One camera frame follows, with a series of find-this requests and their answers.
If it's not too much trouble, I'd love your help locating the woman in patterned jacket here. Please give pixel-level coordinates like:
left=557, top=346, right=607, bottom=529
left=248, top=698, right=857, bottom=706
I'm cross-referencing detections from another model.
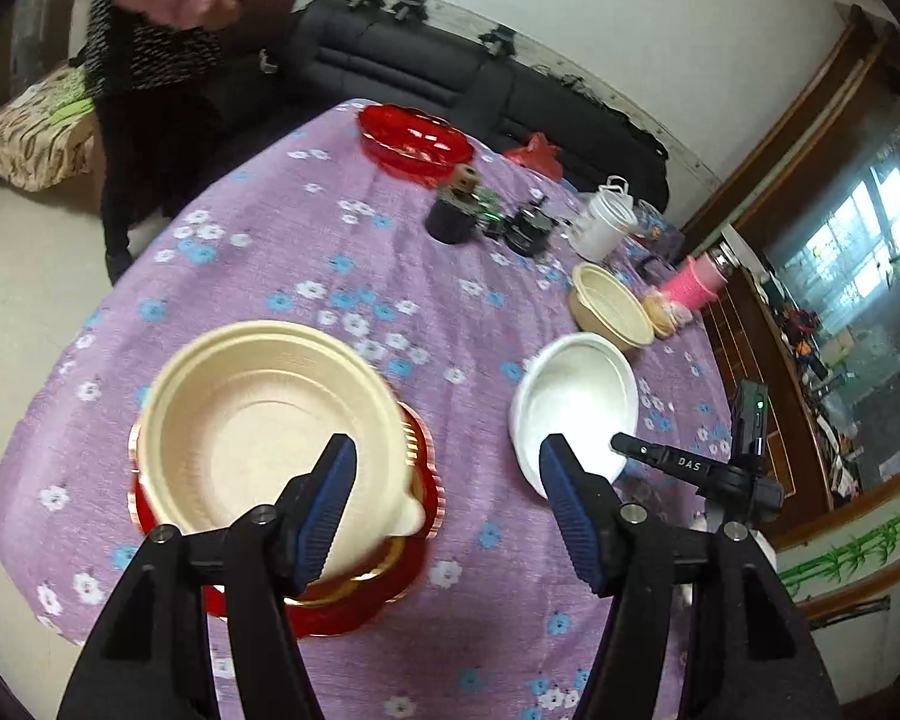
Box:
left=84, top=0, right=295, bottom=281

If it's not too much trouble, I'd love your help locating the white plastic jar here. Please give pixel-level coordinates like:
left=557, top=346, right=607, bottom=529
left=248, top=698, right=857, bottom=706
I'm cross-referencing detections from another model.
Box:
left=569, top=176, right=637, bottom=263

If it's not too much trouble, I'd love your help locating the large red plate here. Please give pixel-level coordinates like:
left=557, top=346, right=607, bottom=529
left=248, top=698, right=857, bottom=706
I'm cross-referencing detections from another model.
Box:
left=284, top=538, right=427, bottom=639

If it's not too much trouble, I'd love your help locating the wooden side cabinet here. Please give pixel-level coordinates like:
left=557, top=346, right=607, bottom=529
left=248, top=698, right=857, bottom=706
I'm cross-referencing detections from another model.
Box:
left=702, top=226, right=842, bottom=548

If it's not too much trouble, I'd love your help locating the white plastic bowl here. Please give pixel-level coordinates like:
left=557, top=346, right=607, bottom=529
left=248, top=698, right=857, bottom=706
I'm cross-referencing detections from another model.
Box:
left=509, top=333, right=639, bottom=497

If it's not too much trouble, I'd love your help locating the pink sleeved bottle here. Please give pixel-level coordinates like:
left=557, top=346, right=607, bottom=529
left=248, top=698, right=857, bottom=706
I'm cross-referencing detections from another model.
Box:
left=660, top=242, right=740, bottom=310

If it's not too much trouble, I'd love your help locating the black round device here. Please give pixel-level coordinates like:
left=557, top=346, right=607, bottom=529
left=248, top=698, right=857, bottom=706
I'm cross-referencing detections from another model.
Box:
left=502, top=203, right=556, bottom=259

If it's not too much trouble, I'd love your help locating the black leather sofa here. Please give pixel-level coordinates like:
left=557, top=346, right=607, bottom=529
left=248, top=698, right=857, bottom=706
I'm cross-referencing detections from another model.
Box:
left=281, top=0, right=670, bottom=211

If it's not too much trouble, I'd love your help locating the red plate gold rim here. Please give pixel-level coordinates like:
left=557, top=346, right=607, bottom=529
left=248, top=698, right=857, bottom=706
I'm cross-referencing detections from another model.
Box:
left=128, top=395, right=442, bottom=600

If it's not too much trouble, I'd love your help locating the large beige plastic bowl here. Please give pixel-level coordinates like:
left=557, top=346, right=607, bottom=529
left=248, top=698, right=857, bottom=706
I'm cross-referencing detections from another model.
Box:
left=134, top=320, right=425, bottom=580

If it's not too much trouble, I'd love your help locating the red glass dish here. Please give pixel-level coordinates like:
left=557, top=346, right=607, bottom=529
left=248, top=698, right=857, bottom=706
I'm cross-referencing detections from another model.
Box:
left=357, top=104, right=475, bottom=187

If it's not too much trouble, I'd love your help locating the small bag of snack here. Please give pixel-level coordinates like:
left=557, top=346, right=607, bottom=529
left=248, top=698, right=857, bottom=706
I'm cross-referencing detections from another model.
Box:
left=642, top=289, right=694, bottom=338

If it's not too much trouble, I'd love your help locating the small beige plastic bowl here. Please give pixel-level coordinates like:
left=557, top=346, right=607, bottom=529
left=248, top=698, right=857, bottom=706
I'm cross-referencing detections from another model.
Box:
left=569, top=263, right=655, bottom=353

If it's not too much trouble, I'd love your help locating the purple floral tablecloth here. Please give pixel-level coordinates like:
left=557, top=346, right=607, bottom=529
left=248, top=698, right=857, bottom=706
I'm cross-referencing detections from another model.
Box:
left=0, top=96, right=745, bottom=720

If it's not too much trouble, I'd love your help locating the black cylinder with wooden knob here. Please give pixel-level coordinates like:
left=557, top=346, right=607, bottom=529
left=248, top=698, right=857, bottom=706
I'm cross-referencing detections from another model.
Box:
left=424, top=164, right=481, bottom=245

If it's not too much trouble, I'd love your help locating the red plastic bag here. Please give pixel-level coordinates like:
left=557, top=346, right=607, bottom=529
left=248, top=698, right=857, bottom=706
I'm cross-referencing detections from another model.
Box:
left=504, top=132, right=564, bottom=182

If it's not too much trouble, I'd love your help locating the patterned bed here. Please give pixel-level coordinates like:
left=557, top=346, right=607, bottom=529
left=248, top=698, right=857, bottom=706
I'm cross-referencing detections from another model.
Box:
left=0, top=64, right=95, bottom=193

